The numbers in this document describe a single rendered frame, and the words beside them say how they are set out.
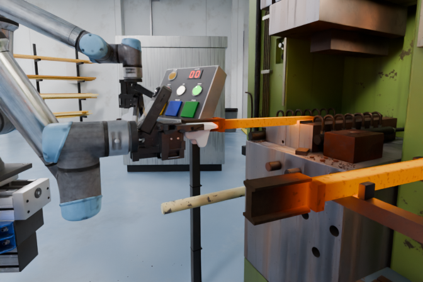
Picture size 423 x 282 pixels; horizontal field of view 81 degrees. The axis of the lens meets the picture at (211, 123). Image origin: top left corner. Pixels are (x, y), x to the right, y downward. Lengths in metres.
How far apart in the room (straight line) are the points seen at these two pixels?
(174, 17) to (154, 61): 4.24
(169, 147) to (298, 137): 0.40
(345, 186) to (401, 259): 0.51
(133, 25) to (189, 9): 1.60
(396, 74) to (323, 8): 0.49
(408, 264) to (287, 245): 0.29
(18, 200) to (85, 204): 0.47
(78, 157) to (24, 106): 0.18
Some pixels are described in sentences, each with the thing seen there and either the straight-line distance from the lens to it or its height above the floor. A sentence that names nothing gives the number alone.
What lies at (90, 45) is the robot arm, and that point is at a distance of 0.91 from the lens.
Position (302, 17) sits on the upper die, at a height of 1.29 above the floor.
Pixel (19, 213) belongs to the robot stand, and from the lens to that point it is 1.02.
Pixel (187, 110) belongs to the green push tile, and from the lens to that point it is 1.07.
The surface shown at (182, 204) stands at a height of 0.63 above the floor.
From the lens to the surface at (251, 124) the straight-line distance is 0.67.
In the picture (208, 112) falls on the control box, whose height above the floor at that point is 1.00.
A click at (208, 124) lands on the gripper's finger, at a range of 0.59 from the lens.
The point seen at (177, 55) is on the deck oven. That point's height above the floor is 1.53.
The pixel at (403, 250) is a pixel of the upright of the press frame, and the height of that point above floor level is 0.69.
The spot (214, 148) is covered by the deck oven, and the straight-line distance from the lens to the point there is 3.32.
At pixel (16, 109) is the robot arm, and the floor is 1.05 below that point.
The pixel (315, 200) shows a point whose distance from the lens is 0.33.
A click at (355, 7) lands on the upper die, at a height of 1.32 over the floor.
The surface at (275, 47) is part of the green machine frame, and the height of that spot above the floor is 1.26.
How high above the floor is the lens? 1.09
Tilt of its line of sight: 7 degrees down
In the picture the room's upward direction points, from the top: straight up
